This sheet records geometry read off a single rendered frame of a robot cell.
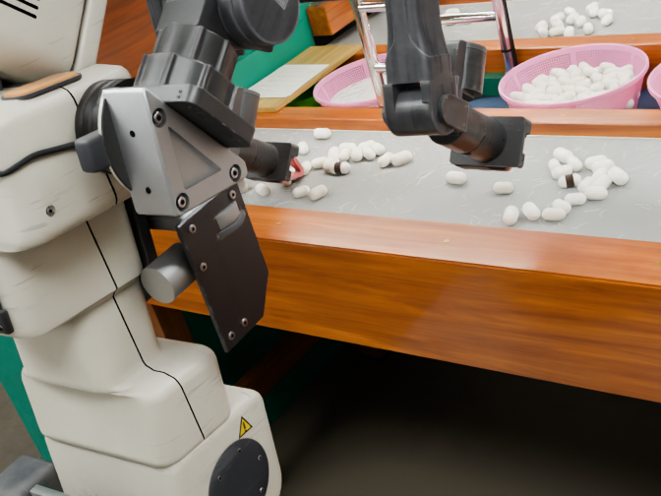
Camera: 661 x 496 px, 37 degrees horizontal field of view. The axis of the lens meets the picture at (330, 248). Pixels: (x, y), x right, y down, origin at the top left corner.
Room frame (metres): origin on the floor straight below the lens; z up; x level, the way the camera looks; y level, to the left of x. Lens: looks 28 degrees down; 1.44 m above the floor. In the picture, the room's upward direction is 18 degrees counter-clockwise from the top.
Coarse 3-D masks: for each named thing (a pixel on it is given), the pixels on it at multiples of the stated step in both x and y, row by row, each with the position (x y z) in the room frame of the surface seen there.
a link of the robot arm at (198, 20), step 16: (176, 0) 0.88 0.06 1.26; (192, 0) 0.86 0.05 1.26; (208, 0) 0.85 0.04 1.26; (160, 16) 0.88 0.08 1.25; (176, 16) 0.87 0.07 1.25; (192, 16) 0.85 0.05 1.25; (208, 16) 0.85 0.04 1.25; (224, 32) 0.86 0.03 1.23; (240, 48) 0.86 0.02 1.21; (272, 48) 0.89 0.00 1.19
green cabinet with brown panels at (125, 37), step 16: (112, 0) 1.93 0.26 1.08; (128, 0) 1.95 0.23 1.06; (144, 0) 1.98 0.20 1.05; (112, 16) 1.92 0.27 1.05; (128, 16) 1.94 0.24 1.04; (144, 16) 1.97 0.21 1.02; (304, 16) 2.28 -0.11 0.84; (112, 32) 1.91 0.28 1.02; (128, 32) 1.93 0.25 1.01; (144, 32) 1.96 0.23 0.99; (112, 48) 1.90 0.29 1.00; (128, 48) 1.92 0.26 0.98; (144, 48) 1.95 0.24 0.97; (112, 64) 1.89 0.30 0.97; (128, 64) 1.91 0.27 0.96
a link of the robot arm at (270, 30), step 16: (224, 0) 0.85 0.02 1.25; (240, 0) 0.84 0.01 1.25; (256, 0) 0.85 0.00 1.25; (272, 0) 0.87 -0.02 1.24; (288, 0) 0.88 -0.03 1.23; (224, 16) 0.85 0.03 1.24; (240, 16) 0.84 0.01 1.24; (256, 16) 0.85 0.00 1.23; (272, 16) 0.86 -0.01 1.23; (288, 16) 0.87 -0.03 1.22; (240, 32) 0.85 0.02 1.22; (256, 32) 0.84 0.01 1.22; (272, 32) 0.85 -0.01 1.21; (288, 32) 0.87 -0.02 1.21; (256, 48) 0.86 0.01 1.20
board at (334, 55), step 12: (312, 48) 2.24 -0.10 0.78; (324, 48) 2.21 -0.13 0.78; (336, 48) 2.18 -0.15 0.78; (348, 48) 2.16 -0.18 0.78; (360, 48) 2.16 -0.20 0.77; (300, 60) 2.18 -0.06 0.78; (312, 60) 2.15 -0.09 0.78; (324, 60) 2.13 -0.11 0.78; (336, 60) 2.10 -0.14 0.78; (324, 72) 2.05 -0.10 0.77; (312, 84) 2.02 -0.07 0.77; (288, 96) 1.96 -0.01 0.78; (264, 108) 1.95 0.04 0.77; (276, 108) 1.93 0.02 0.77
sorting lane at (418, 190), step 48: (336, 144) 1.72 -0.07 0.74; (384, 144) 1.65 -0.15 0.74; (432, 144) 1.59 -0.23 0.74; (528, 144) 1.47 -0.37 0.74; (576, 144) 1.41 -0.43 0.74; (624, 144) 1.36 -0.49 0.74; (288, 192) 1.58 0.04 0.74; (336, 192) 1.52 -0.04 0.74; (384, 192) 1.46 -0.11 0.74; (432, 192) 1.41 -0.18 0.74; (480, 192) 1.35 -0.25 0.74; (528, 192) 1.31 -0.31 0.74; (576, 192) 1.26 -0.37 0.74; (624, 192) 1.22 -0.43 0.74
